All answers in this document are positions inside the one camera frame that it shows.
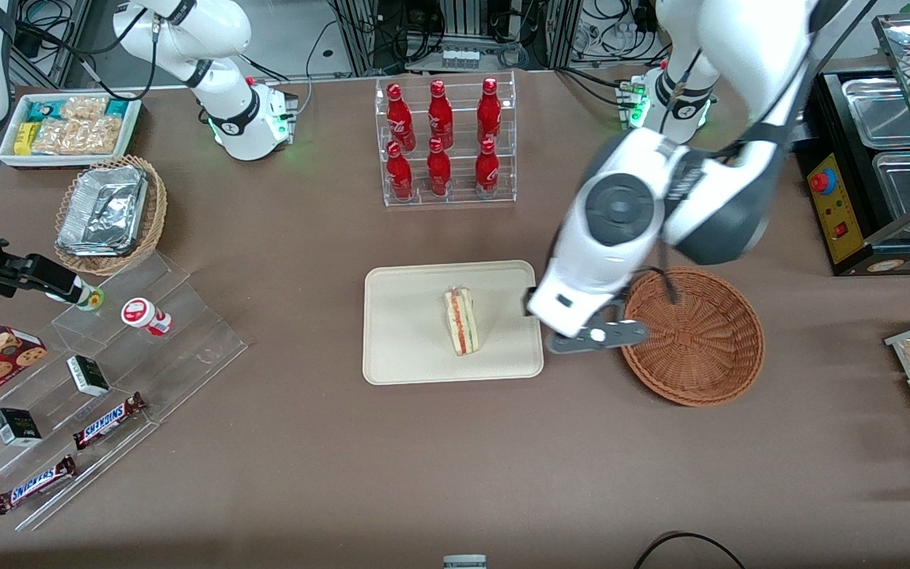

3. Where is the small clear cracker bag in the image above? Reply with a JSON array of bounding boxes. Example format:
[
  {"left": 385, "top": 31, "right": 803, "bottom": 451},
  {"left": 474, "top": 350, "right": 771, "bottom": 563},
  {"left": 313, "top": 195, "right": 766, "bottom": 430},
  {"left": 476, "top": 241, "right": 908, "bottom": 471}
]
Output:
[{"left": 58, "top": 95, "right": 111, "bottom": 122}]

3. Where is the light wicker basket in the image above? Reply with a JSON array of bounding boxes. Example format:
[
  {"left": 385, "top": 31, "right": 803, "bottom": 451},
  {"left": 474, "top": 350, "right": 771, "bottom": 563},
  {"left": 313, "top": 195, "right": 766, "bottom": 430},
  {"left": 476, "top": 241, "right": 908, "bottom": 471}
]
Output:
[{"left": 54, "top": 154, "right": 168, "bottom": 277}]

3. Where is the stack of foil trays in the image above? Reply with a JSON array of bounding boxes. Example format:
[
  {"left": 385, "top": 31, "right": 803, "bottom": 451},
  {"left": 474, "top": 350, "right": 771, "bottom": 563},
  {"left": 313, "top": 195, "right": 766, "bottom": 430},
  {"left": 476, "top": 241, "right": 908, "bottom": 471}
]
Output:
[{"left": 57, "top": 165, "right": 149, "bottom": 257}]

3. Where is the black hot dog warmer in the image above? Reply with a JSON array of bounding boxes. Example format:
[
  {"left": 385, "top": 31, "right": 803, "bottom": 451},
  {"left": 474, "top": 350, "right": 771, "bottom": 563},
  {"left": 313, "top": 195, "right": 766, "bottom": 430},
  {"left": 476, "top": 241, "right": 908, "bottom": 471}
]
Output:
[{"left": 795, "top": 11, "right": 910, "bottom": 278}]

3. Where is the brown round wicker basket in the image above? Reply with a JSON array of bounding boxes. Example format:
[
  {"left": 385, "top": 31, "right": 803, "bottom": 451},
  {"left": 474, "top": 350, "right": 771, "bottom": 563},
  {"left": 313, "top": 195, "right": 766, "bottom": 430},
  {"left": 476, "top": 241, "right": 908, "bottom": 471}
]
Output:
[{"left": 619, "top": 266, "right": 766, "bottom": 409}]

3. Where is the triangle sandwich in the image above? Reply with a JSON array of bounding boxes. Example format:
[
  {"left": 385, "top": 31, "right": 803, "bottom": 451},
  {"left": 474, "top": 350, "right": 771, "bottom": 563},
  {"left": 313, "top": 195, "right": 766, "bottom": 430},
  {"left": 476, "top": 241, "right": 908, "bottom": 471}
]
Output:
[{"left": 443, "top": 285, "right": 479, "bottom": 357}]

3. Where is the red drink bottle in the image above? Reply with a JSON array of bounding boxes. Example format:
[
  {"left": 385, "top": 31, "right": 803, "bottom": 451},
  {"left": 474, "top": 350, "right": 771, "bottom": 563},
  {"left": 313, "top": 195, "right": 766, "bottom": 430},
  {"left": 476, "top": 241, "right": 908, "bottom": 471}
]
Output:
[
  {"left": 474, "top": 138, "right": 501, "bottom": 199},
  {"left": 426, "top": 137, "right": 453, "bottom": 198},
  {"left": 385, "top": 82, "right": 417, "bottom": 153},
  {"left": 427, "top": 79, "right": 455, "bottom": 149},
  {"left": 385, "top": 140, "right": 415, "bottom": 202},
  {"left": 476, "top": 76, "right": 503, "bottom": 145}
]

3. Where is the clear acrylic stepped shelf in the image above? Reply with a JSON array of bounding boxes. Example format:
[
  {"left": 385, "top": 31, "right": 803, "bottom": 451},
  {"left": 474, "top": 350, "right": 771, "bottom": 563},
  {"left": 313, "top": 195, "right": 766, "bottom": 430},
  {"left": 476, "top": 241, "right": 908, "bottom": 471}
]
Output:
[{"left": 0, "top": 251, "right": 250, "bottom": 533}]

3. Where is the Snickers chocolate bar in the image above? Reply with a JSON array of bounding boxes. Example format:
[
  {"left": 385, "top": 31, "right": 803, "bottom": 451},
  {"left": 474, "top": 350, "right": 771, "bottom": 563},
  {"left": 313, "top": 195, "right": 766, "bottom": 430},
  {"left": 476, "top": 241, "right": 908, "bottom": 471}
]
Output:
[
  {"left": 0, "top": 454, "right": 77, "bottom": 516},
  {"left": 71, "top": 392, "right": 149, "bottom": 452}
]

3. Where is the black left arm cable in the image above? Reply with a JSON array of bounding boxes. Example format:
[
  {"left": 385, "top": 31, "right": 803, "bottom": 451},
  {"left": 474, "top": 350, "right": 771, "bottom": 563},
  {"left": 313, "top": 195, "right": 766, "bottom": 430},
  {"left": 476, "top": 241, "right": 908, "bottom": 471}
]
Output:
[{"left": 643, "top": 0, "right": 882, "bottom": 307}]

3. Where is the cream plastic tray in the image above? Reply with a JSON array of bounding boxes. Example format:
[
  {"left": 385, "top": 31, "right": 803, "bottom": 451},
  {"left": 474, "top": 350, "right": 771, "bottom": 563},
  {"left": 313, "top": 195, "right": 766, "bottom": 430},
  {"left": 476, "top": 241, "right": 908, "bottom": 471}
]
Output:
[{"left": 362, "top": 259, "right": 545, "bottom": 386}]

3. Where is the white rectangular snack bin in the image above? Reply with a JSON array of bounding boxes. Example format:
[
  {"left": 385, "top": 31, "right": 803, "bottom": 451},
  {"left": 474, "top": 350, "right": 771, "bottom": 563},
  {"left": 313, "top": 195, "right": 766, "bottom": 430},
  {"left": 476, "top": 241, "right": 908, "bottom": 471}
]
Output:
[{"left": 0, "top": 92, "right": 143, "bottom": 169}]

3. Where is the small green capped bottle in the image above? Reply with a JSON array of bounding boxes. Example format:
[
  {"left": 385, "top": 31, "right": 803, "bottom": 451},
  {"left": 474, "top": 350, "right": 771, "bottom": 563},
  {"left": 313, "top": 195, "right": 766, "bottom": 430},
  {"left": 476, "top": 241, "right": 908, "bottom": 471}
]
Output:
[{"left": 44, "top": 288, "right": 106, "bottom": 312}]

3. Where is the black table cable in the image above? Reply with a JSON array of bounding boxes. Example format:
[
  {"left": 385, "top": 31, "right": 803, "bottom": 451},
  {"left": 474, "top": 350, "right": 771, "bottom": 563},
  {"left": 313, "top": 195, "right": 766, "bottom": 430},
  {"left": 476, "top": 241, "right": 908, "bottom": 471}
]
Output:
[{"left": 632, "top": 531, "right": 749, "bottom": 569}]

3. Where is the clear acrylic bottle rack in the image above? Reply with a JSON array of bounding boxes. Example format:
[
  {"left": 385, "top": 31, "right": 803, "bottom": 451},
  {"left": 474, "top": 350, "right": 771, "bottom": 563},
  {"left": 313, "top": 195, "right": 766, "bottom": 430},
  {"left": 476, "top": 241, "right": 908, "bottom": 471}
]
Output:
[{"left": 374, "top": 70, "right": 518, "bottom": 209}]

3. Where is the large clear cracker bag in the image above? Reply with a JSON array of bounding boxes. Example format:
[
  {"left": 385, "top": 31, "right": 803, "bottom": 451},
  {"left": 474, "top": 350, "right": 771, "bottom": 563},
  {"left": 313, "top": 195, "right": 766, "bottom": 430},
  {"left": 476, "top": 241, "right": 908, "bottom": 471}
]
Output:
[{"left": 31, "top": 116, "right": 123, "bottom": 156}]

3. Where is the red white yoghurt bottle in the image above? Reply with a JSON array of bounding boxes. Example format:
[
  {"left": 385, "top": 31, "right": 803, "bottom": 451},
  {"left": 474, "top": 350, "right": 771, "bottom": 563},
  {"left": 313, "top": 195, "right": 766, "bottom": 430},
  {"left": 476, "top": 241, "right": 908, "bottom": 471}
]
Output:
[{"left": 120, "top": 296, "right": 174, "bottom": 337}]

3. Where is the aluminium frame rack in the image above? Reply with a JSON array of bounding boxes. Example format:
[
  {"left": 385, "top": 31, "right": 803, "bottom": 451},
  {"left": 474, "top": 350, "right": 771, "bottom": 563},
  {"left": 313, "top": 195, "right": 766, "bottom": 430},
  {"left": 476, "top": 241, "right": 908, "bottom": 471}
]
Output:
[{"left": 329, "top": 0, "right": 584, "bottom": 77}]

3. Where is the small black box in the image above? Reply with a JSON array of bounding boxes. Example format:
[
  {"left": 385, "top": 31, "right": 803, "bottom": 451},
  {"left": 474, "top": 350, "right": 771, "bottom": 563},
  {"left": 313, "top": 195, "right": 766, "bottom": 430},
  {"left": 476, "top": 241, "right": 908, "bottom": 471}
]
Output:
[
  {"left": 66, "top": 354, "right": 111, "bottom": 398},
  {"left": 0, "top": 407, "right": 43, "bottom": 448}
]

